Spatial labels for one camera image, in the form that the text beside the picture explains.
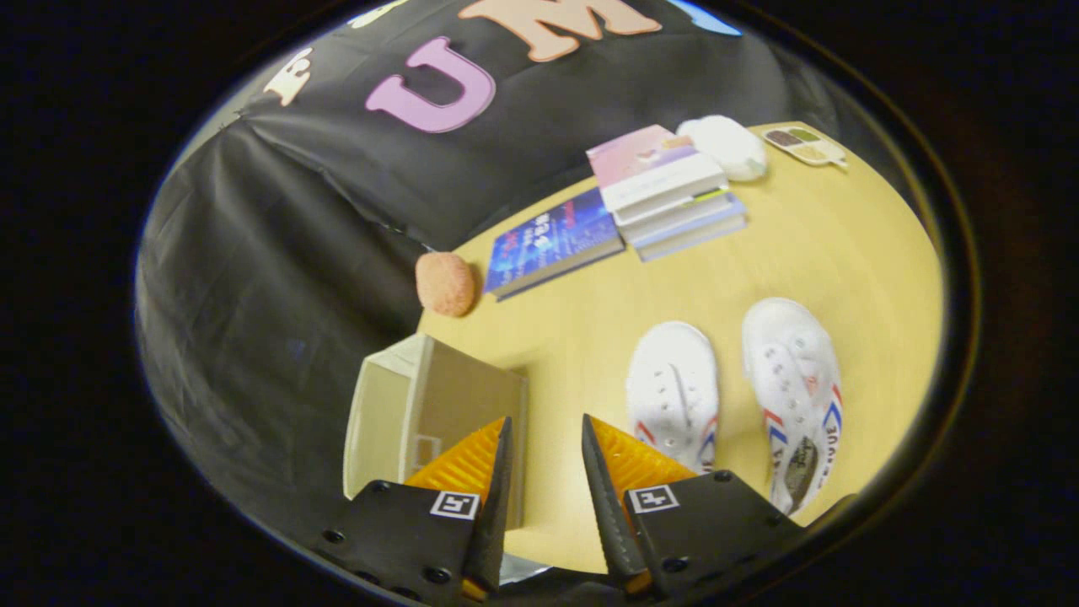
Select beige fabric storage box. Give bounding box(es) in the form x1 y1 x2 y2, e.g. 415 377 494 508
342 333 530 530

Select white canvas shoe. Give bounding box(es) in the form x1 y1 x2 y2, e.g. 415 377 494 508
625 320 719 475
742 297 844 517

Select pink cover book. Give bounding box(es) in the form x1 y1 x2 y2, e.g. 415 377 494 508
586 124 730 213

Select white fluffy ball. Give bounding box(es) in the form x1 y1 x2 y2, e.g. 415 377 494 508
676 115 770 182

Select orange textured ball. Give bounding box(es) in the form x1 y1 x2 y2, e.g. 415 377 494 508
415 251 477 319

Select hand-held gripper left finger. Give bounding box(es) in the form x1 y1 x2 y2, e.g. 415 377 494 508
316 416 515 604

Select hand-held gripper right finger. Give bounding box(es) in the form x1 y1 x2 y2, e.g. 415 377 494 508
580 413 806 595

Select black backdrop cloth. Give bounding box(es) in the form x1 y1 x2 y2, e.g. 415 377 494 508
135 0 852 549

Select small white compartment tray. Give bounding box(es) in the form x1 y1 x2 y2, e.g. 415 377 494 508
761 125 848 168

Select white book green edge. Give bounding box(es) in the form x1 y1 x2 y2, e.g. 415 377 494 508
615 187 736 228

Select pale blue cover book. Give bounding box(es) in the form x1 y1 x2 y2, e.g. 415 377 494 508
628 196 748 250

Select grey cover book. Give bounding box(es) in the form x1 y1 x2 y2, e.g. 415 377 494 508
636 215 749 263

